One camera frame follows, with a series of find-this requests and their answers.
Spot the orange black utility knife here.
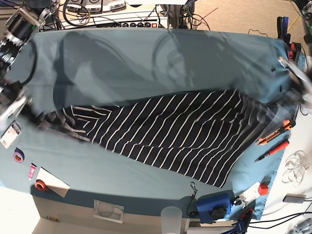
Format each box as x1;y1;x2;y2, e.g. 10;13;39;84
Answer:
255;119;296;145

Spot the translucent plastic cup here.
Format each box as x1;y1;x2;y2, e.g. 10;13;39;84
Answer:
160;206;182;234

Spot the silver carabiner with cord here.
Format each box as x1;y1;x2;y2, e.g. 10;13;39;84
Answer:
186;182;198;218

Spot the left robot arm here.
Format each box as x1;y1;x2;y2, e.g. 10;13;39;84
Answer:
277;0;312;110

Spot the orange black clamp tool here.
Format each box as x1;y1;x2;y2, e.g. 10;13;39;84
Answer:
288;42;302;64

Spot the printed diagram paper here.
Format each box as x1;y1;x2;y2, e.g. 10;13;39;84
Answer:
93;200;124;224

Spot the purple tape roll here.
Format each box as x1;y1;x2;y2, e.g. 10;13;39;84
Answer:
13;148;25;163

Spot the blue handled spring clamp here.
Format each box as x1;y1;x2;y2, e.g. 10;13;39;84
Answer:
277;17;291;43

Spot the navy white striped t-shirt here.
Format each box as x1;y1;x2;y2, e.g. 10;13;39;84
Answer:
39;90;278;187

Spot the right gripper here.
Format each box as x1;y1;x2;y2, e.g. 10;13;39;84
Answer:
0;87;32;121

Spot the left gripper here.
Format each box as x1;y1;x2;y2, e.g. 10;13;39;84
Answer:
278;57;312;107

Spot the bundle of white zip ties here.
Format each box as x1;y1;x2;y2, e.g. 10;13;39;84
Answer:
282;150;312;188

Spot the white power strip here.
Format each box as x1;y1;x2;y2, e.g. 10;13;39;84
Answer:
59;11;170;29

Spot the white paper sheet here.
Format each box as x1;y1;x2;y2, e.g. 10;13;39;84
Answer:
37;167;70;198

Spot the blue clamp with knob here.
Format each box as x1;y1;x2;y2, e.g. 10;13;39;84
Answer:
196;193;232;223

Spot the teal table cloth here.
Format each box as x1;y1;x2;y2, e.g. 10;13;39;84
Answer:
0;28;291;215

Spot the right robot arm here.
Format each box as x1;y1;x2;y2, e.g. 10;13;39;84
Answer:
0;0;60;121

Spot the orange black screwdriver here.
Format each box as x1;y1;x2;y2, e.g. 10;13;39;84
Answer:
255;140;289;162

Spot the grey flat adapter box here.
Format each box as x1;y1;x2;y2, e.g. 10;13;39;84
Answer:
283;194;305;204

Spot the small red cube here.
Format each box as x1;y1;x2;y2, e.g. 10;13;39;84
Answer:
258;184;269;196

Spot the orange tape roll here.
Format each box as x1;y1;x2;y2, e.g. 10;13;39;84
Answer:
34;179;47;192

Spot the blue red bar clamp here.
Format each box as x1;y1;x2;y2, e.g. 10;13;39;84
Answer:
222;208;254;234

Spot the pink glue tube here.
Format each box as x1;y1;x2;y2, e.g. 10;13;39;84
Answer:
28;163;37;181

